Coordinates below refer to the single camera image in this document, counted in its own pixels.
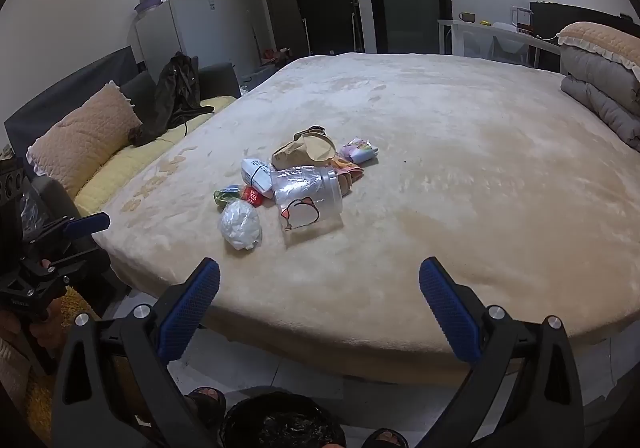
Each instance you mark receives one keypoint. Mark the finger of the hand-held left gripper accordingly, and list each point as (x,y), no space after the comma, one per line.
(87,223)
(80,264)

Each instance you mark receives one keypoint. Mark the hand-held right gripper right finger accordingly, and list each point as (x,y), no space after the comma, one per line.
(450,313)

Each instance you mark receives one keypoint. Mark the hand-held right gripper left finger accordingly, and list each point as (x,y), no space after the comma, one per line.
(192,308)

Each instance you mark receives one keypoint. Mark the white plastic bag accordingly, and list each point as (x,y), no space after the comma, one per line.
(240,225)

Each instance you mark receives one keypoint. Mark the small red packet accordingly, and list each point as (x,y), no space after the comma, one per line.
(254,198)

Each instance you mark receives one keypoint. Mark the black-lined trash bin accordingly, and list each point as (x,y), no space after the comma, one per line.
(280,423)

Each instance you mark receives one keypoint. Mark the white and blue packet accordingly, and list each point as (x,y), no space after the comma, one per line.
(252,172)

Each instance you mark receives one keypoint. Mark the pink cookie box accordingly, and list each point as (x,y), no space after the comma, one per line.
(351,171)

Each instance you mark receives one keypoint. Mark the clear plastic jar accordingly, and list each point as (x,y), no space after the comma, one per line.
(320,188)

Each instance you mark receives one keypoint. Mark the brown paper bag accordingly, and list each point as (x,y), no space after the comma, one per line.
(300,150)

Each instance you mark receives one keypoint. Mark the person's left forearm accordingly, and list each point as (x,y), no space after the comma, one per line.
(10,373)

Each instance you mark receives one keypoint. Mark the person's left hand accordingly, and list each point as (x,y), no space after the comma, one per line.
(47,334)

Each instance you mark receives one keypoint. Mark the yellow quilted blanket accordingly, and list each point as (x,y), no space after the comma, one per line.
(125,162)

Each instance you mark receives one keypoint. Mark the pink quilted pillow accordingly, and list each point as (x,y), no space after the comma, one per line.
(80,137)

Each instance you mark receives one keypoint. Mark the person's left black slipper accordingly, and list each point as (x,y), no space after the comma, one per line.
(210,415)

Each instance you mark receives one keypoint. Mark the person's black slipper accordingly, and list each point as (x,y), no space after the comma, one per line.
(372,443)
(210,415)

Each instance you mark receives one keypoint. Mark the beige plush bed blanket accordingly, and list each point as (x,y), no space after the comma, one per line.
(450,177)

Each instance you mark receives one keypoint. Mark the clear peach-print zip bag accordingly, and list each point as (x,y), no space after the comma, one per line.
(300,223)

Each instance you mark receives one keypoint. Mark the dark grey sofa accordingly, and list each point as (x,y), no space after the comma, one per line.
(75,77)

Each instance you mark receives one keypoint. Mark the black jacket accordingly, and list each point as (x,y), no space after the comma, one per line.
(172,97)

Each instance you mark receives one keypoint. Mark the person's right black slipper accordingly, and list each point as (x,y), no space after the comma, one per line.
(372,443)

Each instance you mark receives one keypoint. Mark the pastel striped packet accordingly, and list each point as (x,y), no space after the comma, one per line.
(359,150)

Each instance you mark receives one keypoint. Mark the white refrigerator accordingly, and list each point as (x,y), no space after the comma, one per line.
(200,27)

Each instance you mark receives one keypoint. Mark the purple basin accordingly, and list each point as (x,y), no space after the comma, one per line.
(149,2)

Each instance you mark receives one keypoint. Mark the folded grey quilt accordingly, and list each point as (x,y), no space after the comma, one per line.
(600,87)

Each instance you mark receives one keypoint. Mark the white table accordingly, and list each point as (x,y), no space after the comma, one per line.
(480,28)

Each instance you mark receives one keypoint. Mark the green cup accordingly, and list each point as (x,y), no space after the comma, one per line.
(466,16)

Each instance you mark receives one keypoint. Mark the beige ruffled pillow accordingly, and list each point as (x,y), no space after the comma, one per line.
(600,37)

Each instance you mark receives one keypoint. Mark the black television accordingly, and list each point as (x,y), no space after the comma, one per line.
(575,15)

